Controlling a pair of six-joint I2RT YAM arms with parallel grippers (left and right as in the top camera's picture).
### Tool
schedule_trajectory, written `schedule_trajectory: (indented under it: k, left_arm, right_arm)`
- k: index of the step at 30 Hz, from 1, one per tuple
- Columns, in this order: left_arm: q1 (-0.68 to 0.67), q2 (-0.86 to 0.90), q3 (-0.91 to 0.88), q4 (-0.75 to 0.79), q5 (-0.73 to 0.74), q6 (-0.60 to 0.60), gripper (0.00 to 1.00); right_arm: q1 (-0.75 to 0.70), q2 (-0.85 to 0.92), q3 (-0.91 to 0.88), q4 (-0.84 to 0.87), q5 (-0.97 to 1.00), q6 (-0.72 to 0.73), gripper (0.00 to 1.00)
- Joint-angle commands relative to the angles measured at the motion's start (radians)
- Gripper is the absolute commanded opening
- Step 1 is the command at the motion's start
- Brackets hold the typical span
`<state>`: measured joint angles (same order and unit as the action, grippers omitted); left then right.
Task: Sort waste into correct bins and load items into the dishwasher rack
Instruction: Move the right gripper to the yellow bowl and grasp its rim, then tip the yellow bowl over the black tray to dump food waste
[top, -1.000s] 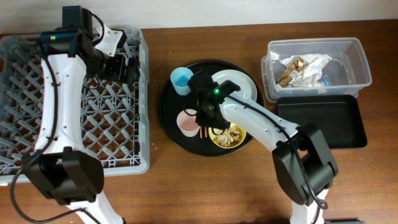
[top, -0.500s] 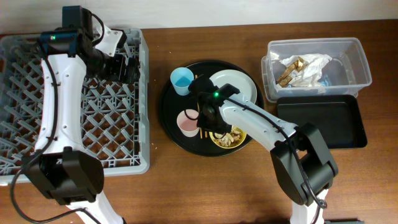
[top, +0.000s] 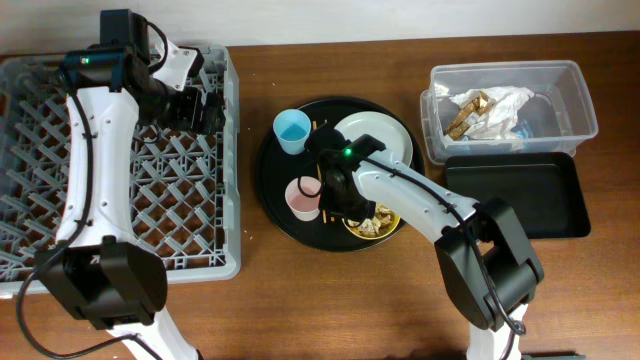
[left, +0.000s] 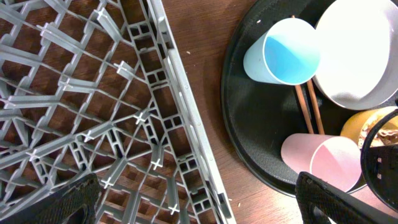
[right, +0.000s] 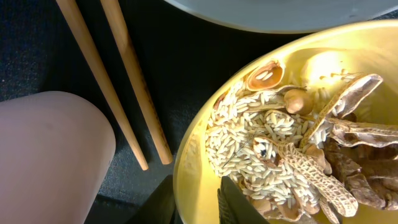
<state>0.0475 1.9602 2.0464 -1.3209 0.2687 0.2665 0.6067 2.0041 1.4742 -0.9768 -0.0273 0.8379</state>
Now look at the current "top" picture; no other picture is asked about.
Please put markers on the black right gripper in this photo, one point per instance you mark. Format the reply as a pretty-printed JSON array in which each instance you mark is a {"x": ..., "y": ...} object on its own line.
[{"x": 367, "y": 208}]

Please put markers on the clear plastic bin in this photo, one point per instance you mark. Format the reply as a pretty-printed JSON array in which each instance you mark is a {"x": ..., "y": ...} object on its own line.
[{"x": 558, "y": 118}]

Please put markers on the crumpled white paper waste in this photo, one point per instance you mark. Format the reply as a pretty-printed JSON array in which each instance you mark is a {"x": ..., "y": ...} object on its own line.
[{"x": 498, "y": 123}]

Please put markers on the food scraps rice and peanuts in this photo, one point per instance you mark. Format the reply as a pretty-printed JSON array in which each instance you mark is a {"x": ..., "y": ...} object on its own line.
[{"x": 375, "y": 222}]

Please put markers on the yellow bowl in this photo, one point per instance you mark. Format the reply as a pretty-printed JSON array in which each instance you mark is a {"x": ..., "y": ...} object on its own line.
[{"x": 385, "y": 231}]

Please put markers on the round black tray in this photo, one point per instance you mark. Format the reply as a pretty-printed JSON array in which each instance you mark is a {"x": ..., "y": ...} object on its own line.
[{"x": 275, "y": 169}]

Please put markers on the black rectangular tray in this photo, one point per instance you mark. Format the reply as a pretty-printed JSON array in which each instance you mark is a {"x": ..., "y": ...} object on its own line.
[{"x": 542, "y": 188}]

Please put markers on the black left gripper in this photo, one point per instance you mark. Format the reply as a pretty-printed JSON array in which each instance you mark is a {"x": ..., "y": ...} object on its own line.
[{"x": 192, "y": 120}]

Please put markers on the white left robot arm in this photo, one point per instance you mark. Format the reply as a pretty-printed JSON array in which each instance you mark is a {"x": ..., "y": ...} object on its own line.
[{"x": 97, "y": 271}]

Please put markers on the left wooden chopstick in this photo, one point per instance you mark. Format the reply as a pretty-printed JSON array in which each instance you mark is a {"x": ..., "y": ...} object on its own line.
[{"x": 319, "y": 175}]

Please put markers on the grey dishwasher rack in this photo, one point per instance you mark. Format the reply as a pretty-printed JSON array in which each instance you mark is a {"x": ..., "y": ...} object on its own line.
[{"x": 184, "y": 201}]

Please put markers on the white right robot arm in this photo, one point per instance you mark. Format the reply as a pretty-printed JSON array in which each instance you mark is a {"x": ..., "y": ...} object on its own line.
[{"x": 489, "y": 266}]

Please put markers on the pale green plate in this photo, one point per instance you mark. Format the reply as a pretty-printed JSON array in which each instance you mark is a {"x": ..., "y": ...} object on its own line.
[{"x": 380, "y": 126}]

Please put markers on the pink plastic cup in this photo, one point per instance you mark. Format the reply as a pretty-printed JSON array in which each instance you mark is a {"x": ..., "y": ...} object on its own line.
[{"x": 299, "y": 197}]

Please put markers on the blue plastic cup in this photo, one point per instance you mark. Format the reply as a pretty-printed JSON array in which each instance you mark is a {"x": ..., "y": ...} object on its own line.
[{"x": 292, "y": 127}]

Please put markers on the gold foil wrapper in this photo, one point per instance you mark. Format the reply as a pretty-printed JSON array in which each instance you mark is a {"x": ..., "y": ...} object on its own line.
[{"x": 468, "y": 116}]

